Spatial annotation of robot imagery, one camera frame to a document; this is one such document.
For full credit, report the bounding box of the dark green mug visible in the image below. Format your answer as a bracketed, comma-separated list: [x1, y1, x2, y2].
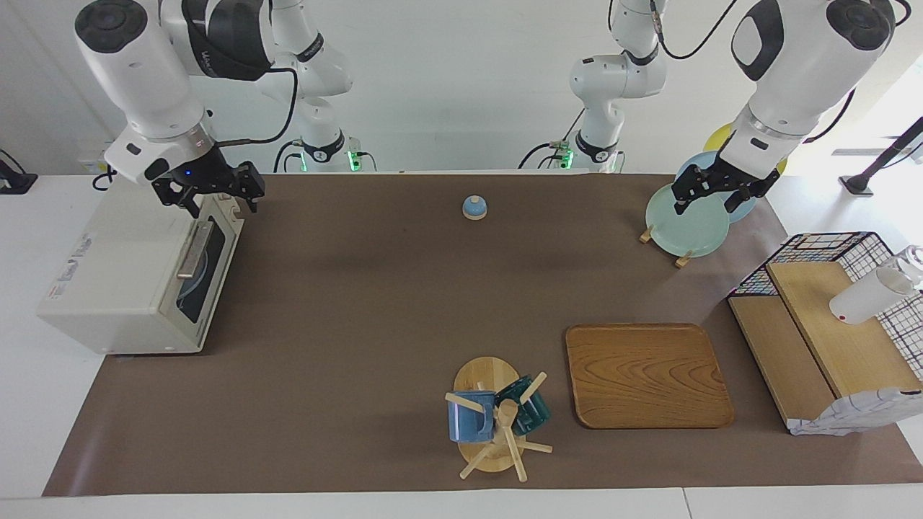
[495, 375, 552, 436]

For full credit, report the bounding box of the brown table mat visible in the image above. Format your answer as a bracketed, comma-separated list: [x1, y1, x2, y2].
[42, 173, 923, 498]

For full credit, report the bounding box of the wooden mug tree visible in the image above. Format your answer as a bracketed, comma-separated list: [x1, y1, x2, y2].
[443, 356, 554, 482]

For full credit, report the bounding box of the blue mug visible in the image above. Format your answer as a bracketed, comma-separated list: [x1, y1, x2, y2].
[448, 391, 497, 443]

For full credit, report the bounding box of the yellow plate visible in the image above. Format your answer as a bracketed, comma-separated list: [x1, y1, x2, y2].
[703, 123, 788, 177]

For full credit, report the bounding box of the white patterned cloth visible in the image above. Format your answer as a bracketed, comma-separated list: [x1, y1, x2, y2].
[787, 388, 923, 437]

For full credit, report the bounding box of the black base cable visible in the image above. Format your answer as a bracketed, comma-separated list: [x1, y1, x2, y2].
[274, 139, 304, 174]
[519, 108, 585, 170]

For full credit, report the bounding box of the pale green plate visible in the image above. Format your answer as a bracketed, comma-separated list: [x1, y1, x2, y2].
[645, 184, 730, 258]

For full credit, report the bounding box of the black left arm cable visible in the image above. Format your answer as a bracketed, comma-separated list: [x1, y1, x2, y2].
[645, 0, 911, 141]

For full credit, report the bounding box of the wooden plate rack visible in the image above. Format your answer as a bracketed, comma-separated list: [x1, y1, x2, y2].
[639, 225, 694, 269]

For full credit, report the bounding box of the black stand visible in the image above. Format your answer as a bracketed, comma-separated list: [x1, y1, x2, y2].
[840, 117, 923, 197]

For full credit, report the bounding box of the glass oven door with handle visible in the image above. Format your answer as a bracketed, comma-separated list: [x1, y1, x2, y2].
[160, 191, 244, 354]

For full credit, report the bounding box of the black bracket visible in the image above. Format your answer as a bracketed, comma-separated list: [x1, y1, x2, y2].
[0, 149, 38, 195]

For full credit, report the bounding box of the black left base cable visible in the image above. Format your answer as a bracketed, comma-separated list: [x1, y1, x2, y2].
[519, 108, 585, 170]

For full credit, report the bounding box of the black right base cable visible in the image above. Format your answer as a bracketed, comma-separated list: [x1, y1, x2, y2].
[274, 139, 304, 174]

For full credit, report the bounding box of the white bottle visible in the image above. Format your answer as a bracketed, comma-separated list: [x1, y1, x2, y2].
[829, 245, 923, 325]

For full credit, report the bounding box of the wooden serving tray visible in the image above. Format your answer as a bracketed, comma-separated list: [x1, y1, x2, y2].
[565, 323, 735, 430]

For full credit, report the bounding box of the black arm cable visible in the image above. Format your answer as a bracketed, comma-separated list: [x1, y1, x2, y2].
[645, 0, 911, 141]
[206, 66, 300, 148]

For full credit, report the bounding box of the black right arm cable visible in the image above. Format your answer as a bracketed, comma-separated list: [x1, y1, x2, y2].
[206, 66, 300, 148]

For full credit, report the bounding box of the wooden step shelf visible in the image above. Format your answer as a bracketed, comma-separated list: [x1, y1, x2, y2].
[728, 261, 923, 433]

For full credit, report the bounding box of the black wire basket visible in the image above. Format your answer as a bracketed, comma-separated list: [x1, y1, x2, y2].
[727, 231, 923, 383]

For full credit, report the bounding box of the light blue racked plate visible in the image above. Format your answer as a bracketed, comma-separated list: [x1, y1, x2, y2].
[676, 150, 758, 224]

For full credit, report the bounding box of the white toaster oven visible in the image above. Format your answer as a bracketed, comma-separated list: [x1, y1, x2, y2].
[36, 177, 244, 355]

